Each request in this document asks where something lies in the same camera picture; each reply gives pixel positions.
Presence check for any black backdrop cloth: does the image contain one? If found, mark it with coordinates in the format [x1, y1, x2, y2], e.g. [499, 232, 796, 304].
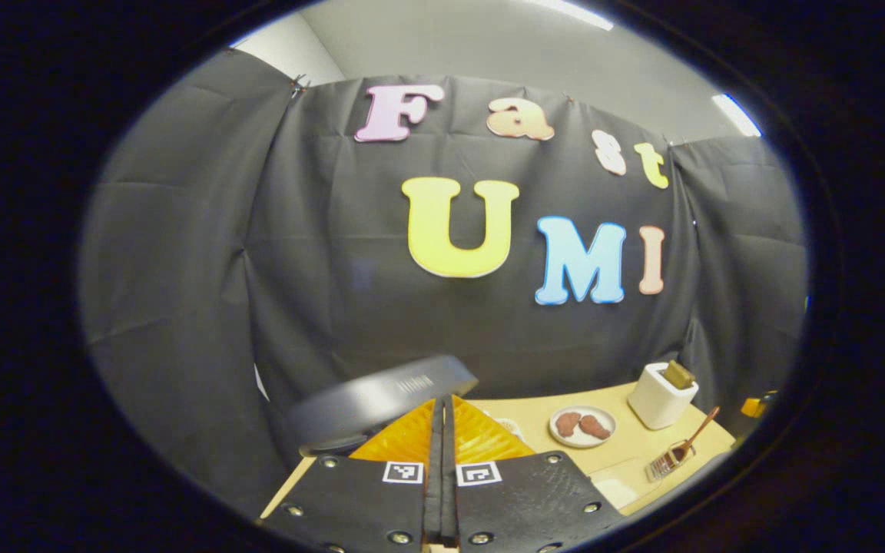
[78, 48, 808, 523]

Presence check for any clear chopstick holder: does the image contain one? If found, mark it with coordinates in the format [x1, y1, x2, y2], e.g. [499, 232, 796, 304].
[646, 442, 697, 483]

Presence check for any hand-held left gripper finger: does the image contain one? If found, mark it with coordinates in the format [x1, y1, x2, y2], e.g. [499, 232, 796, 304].
[442, 394, 628, 553]
[258, 396, 443, 553]

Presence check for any dark grey rice cooker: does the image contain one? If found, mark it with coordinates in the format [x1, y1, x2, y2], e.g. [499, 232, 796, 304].
[285, 355, 480, 458]

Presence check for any brown wooden spoon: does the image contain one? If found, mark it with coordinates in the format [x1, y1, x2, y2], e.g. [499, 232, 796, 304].
[669, 406, 721, 462]

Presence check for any ceiling light panel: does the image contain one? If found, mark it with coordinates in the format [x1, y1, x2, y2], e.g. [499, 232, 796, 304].
[713, 94, 762, 137]

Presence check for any clear plastic container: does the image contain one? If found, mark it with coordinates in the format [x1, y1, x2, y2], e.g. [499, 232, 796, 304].
[588, 457, 658, 512]

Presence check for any round white plate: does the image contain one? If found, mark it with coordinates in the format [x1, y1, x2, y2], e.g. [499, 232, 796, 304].
[549, 405, 618, 449]

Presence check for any white toaster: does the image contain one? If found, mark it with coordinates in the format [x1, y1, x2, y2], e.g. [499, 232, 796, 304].
[628, 361, 700, 430]

